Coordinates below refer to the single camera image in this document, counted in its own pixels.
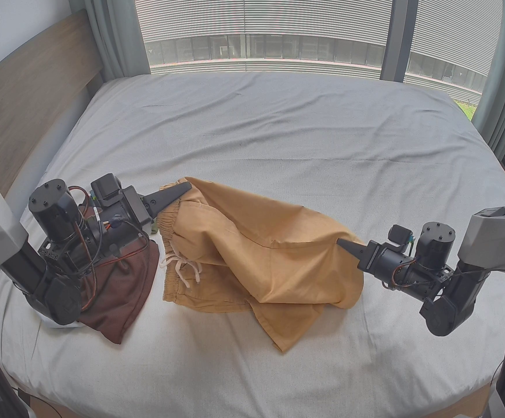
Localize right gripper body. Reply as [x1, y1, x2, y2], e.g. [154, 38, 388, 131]
[357, 240, 411, 285]

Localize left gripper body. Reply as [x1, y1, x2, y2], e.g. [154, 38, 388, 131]
[97, 186, 154, 235]

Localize tan shorts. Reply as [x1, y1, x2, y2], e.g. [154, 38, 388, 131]
[157, 176, 368, 354]

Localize bed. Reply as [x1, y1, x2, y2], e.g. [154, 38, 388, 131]
[0, 9, 505, 418]

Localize brown garment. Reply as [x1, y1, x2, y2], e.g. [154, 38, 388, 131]
[76, 238, 161, 345]

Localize window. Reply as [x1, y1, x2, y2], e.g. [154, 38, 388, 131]
[131, 0, 505, 105]

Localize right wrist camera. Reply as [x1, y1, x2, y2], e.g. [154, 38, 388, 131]
[387, 224, 413, 253]

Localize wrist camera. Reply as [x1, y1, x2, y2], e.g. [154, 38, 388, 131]
[90, 173, 125, 206]
[387, 224, 413, 253]

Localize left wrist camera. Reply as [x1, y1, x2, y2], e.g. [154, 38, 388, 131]
[90, 173, 125, 206]

